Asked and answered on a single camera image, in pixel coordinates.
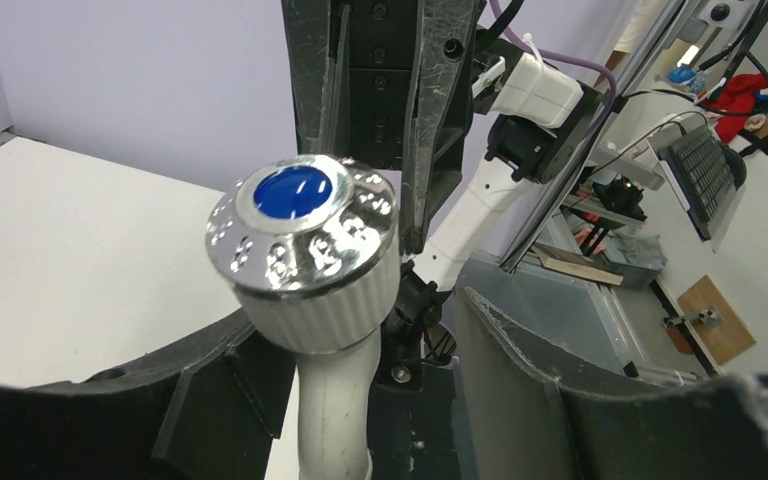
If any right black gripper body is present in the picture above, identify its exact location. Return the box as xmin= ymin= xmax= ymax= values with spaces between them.
xmin=340 ymin=0 xmax=419 ymax=169

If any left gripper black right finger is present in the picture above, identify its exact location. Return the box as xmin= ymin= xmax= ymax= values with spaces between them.
xmin=456 ymin=288 xmax=768 ymax=479

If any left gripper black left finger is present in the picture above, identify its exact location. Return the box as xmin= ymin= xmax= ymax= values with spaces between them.
xmin=0 ymin=311 xmax=296 ymax=479

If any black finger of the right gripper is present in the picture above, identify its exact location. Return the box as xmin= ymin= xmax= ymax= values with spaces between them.
xmin=281 ymin=0 xmax=351 ymax=157
xmin=399 ymin=1 xmax=484 ymax=255

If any white faucet with chrome knob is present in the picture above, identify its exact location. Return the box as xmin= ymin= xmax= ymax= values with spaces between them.
xmin=204 ymin=155 xmax=400 ymax=479

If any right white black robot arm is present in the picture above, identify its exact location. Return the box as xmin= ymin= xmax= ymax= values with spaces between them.
xmin=282 ymin=1 xmax=602 ymax=360

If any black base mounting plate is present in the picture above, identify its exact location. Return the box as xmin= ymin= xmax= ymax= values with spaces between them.
xmin=367 ymin=317 xmax=465 ymax=480

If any black computer keyboard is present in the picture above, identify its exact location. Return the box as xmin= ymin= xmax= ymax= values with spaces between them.
xmin=657 ymin=126 xmax=748 ymax=241

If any red cloth on desk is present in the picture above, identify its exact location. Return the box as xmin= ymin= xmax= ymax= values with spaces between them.
xmin=703 ymin=73 xmax=768 ymax=144

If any wooden board with bracket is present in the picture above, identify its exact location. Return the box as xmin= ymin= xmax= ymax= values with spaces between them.
xmin=665 ymin=276 xmax=756 ymax=366

